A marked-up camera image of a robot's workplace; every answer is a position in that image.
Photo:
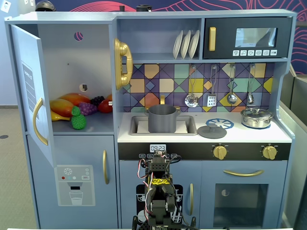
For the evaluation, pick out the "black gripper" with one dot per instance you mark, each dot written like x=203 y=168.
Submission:
x=160 y=155

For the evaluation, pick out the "green toy pineapple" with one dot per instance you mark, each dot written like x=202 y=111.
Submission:
x=78 y=121

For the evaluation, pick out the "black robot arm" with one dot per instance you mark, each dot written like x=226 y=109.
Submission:
x=158 y=206

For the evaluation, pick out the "blue cabinet door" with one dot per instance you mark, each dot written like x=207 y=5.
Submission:
x=28 y=83

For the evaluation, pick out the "gray pot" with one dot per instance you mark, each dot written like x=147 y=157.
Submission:
x=162 y=119

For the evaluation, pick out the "gray sink basin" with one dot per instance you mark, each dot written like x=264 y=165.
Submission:
x=189 y=124

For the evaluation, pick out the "gold faucet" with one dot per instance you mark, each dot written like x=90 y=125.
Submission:
x=162 y=99

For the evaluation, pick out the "gray pot lid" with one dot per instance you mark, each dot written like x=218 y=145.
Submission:
x=212 y=131

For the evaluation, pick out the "gold stove knob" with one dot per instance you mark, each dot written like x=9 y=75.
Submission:
x=220 y=152
x=269 y=152

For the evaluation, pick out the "metal slotted spoon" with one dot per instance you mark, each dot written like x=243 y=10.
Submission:
x=191 y=100

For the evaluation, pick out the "red toy tomato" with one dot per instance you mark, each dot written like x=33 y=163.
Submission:
x=105 y=106

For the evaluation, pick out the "metal slotted spatula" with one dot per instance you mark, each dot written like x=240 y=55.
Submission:
x=211 y=100

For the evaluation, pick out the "orange toy fruit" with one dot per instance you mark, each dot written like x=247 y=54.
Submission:
x=109 y=97

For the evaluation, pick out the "blue toy kitchen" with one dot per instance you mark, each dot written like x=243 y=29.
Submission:
x=239 y=140

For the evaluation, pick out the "black toy grapes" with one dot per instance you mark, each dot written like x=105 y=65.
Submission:
x=97 y=100

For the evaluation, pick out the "purple toy grapes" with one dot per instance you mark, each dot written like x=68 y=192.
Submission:
x=88 y=108

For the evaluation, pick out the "oven door with window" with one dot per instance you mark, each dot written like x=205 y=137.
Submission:
x=242 y=194

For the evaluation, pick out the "metal ladle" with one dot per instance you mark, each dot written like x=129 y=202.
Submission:
x=231 y=98

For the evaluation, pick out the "gold toy telephone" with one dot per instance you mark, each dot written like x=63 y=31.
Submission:
x=122 y=64

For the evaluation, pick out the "orange red toy mango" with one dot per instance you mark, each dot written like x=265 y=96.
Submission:
x=75 y=98
x=62 y=107

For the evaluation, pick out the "steel pot with lid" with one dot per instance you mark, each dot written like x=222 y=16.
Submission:
x=256 y=118

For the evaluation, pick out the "yellow toy banana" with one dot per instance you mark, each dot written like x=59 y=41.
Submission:
x=59 y=117

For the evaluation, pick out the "white toy plate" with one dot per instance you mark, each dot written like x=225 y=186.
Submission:
x=185 y=45
x=177 y=45
x=193 y=45

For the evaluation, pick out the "black microwave door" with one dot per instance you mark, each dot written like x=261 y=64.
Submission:
x=225 y=38

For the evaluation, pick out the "black round container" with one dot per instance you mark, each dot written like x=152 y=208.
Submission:
x=143 y=8

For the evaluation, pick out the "black floor disc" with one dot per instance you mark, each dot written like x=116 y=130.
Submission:
x=3 y=136

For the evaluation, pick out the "black helmet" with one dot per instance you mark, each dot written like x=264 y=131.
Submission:
x=45 y=5

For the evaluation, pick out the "white wall socket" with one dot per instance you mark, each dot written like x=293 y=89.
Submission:
x=5 y=6

